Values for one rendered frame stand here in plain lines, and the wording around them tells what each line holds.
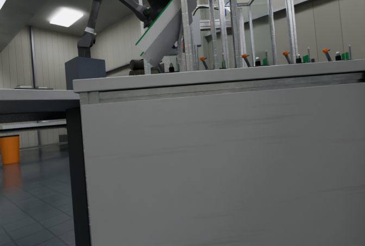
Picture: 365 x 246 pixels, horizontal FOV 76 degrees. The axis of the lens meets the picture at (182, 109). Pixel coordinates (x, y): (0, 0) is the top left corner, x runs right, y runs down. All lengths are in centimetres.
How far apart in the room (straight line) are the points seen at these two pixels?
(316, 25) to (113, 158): 488
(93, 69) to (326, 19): 454
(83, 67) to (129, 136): 67
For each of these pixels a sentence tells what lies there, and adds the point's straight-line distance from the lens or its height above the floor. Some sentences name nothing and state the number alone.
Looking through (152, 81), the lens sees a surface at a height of 84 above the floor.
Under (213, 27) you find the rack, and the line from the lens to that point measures 119.
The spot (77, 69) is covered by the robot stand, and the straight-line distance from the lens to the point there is 117.
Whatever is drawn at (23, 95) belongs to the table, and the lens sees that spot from 73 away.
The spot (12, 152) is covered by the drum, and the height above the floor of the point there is 24.
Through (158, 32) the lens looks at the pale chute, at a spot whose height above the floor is 105.
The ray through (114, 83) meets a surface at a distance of 57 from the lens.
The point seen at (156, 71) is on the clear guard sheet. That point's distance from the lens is 268.
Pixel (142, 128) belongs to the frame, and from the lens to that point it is 56.
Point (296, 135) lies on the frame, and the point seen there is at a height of 68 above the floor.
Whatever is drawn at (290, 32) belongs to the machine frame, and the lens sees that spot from 229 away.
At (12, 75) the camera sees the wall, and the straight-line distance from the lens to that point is 983.
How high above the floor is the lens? 76
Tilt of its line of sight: 1 degrees up
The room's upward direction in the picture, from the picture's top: 5 degrees counter-clockwise
